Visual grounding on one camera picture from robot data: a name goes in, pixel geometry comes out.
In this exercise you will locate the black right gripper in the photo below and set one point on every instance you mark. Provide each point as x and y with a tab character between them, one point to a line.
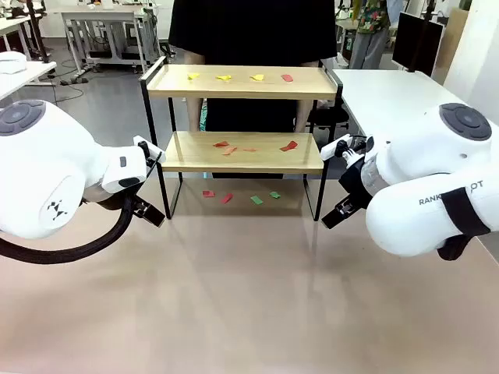
356	183

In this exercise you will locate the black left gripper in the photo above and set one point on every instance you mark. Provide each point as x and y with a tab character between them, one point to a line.
136	204

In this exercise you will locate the red paper scrap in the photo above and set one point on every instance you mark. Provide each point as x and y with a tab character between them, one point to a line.
208	193
287	78
220	144
227	198
289	146

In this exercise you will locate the green paper scrap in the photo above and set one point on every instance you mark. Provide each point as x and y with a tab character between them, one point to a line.
256	200
275	195

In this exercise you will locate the yellow paper scrap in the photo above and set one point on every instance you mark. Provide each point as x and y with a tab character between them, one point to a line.
224	78
257	77
192	76

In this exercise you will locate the two-tier wooden black-framed shelf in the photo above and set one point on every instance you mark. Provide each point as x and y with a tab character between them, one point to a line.
241	90

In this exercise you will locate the person's right forearm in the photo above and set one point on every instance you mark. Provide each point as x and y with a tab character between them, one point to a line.
194	113

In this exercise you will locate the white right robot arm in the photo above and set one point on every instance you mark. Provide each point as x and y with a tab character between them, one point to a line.
421	167

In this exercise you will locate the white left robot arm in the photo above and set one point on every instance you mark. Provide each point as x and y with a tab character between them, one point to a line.
47	163

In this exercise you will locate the black office chair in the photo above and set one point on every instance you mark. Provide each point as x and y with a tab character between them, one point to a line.
329	117

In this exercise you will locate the large white table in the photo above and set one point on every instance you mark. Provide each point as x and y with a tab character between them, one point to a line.
382	97

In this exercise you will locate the floor power strip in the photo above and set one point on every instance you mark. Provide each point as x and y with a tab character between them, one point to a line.
74	81

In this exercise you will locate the black monitor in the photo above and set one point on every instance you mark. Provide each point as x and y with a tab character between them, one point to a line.
415	43

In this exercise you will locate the small white table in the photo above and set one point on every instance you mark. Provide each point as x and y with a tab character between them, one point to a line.
23	74

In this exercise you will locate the person in floral shirt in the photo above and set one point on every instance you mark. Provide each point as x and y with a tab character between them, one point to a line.
372	19

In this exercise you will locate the person in black shirt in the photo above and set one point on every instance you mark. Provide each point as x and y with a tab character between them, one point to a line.
253	31

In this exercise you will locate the grey metal workbench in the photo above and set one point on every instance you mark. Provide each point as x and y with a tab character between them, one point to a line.
101	17

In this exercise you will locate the brown cardboard panel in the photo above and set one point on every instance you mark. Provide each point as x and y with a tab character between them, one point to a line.
454	39

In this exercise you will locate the white bundle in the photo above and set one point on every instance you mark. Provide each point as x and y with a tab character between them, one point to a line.
11	62

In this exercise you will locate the black stand pole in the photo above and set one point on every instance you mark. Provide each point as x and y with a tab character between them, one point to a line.
37	35

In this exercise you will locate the black monitor pole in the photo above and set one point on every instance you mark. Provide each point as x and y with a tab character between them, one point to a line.
430	8

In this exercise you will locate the white background desk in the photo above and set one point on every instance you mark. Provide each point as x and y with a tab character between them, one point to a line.
15	25

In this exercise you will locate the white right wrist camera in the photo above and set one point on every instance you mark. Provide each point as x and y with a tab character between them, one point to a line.
333	148

